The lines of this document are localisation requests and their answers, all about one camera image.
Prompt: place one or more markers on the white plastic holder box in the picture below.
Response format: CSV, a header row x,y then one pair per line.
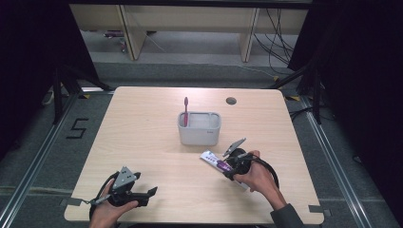
x,y
199,133

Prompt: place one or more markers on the light wooden desk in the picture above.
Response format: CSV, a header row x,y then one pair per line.
x,y
190,19

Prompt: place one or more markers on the aluminium floor rail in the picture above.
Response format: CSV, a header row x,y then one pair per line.
x,y
335,164
34,164

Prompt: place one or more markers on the black curtain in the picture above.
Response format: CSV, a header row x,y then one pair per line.
x,y
364,79
28,63

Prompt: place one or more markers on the person's right hand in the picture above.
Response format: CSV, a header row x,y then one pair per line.
x,y
259,177

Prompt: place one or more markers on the white and purple toothpaste tube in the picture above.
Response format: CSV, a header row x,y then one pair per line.
x,y
213,160

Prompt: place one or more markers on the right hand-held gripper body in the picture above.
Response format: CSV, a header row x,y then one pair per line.
x,y
239,161

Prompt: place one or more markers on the person's left hand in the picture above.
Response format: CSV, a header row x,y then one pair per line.
x,y
106,213

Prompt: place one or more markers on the pink and grey toothbrush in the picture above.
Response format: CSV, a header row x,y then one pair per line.
x,y
186,110

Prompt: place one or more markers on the black metal stand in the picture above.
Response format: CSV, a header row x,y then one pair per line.
x,y
58,95
315,91

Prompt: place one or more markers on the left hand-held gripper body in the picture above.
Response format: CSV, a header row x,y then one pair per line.
x,y
124,185

